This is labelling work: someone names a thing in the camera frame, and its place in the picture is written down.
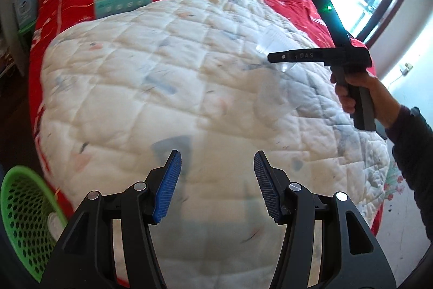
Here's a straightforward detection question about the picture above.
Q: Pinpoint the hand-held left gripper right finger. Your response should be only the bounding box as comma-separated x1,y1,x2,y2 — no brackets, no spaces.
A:
254,150,397,289

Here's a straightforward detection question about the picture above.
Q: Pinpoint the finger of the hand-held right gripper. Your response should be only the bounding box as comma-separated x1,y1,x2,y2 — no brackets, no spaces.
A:
267,51,325,64

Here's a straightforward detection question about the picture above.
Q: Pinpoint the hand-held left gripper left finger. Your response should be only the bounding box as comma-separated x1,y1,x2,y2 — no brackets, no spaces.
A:
40,150,182,289

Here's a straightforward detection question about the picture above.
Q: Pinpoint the clear plastic cup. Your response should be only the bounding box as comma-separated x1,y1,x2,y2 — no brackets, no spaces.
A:
255,28,300,73

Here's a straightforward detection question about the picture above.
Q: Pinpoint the green plastic basket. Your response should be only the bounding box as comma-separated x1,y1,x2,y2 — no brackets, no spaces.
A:
0,165,70,281

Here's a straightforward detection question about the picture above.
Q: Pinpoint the person's right forearm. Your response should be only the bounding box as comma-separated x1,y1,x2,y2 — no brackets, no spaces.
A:
386,106,433,229

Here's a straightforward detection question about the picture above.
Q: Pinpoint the person's right hand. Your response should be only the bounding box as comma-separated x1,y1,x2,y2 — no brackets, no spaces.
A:
330,72,402,129

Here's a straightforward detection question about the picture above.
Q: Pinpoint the white quilted blanket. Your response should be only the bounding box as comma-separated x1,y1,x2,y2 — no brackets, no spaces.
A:
34,0,389,289

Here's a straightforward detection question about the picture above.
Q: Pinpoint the floral bedsheet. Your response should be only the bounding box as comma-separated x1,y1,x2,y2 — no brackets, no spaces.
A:
380,158,406,208

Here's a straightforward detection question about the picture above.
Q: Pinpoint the green tissue pack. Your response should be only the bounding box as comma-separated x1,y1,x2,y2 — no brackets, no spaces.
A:
93,0,154,19

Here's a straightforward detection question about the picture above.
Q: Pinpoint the blue paper bag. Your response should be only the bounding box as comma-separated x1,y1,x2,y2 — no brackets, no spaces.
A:
14,0,39,30

